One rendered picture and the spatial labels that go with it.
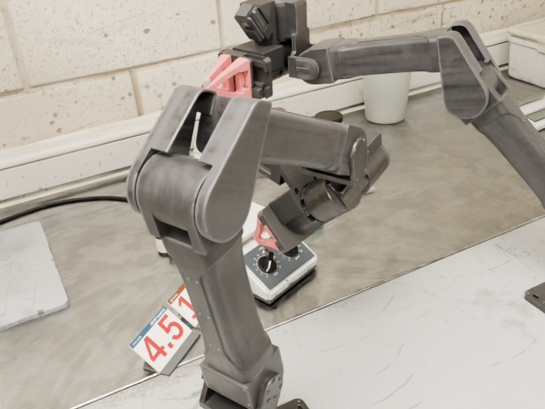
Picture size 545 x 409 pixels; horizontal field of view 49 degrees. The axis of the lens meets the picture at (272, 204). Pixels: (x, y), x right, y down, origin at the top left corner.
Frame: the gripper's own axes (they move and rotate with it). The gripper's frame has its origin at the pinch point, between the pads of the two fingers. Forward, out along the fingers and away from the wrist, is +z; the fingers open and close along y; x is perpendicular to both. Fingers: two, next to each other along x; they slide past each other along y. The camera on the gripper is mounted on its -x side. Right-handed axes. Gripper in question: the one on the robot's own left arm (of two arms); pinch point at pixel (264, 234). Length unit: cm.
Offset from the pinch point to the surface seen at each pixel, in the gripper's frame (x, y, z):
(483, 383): 32.3, -4.7, -16.8
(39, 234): -23, 13, 45
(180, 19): -49, -34, 29
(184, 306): 2.7, 11.2, 12.9
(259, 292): 7.5, 1.3, 8.2
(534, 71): 6, -115, 8
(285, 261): 6.0, -5.7, 7.0
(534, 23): -5, -126, 6
